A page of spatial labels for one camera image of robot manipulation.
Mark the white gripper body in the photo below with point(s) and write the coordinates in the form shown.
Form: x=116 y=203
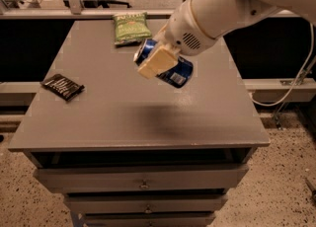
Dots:
x=183 y=31

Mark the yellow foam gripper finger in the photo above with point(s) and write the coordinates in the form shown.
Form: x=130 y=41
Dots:
x=160 y=59

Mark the blue pepsi can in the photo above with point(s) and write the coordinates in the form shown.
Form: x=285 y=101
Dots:
x=178 y=76

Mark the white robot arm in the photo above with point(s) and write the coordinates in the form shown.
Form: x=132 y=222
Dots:
x=218 y=22

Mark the green chip bag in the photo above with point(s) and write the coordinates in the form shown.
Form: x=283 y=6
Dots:
x=131 y=27

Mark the grey drawer cabinet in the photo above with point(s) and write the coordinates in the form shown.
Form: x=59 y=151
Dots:
x=124 y=120

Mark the black snack packet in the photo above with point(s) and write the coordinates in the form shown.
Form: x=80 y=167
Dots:
x=62 y=87

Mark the middle grey drawer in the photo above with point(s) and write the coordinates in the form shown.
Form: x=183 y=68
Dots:
x=146 y=203

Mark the grey drawer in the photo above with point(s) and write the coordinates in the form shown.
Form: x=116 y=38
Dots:
x=146 y=203
x=141 y=178
x=151 y=220

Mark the top grey drawer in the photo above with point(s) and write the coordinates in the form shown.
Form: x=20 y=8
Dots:
x=141 y=178

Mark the bottom grey drawer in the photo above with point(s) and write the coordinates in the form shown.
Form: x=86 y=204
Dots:
x=151 y=220

